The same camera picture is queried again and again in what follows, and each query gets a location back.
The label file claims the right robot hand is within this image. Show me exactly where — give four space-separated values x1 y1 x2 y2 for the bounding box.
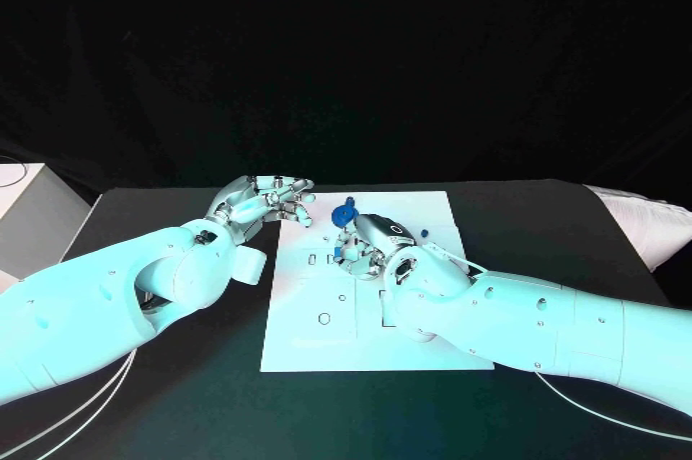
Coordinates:
331 212 418 282

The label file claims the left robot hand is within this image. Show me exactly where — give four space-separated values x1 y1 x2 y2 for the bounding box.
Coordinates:
204 174 317 244

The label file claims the blue gear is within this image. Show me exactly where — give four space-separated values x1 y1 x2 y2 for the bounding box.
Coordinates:
330 204 360 229

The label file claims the white task board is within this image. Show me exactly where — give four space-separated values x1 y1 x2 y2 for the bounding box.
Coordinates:
259 190 497 374

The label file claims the white box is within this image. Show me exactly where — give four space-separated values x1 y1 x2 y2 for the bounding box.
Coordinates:
0 162 93 283

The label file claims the white pleated cloth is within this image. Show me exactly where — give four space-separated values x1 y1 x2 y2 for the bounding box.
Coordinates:
581 183 692 273

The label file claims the white cable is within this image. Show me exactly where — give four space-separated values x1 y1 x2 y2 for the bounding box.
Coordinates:
423 242 488 276
533 370 692 443
0 354 132 458
34 349 138 460

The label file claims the thin black cable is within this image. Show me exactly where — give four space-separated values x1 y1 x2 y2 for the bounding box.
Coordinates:
0 155 30 188

